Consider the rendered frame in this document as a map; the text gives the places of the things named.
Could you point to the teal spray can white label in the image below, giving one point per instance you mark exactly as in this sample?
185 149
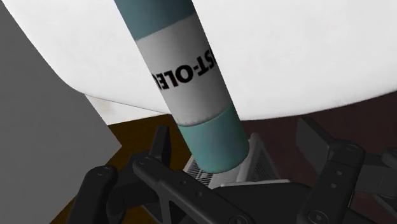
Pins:
189 93

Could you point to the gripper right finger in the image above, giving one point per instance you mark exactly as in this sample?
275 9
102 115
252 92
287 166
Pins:
333 173

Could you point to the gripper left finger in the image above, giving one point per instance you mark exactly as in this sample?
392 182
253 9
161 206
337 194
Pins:
173 183

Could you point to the white toilet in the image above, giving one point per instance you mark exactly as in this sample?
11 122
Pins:
310 56

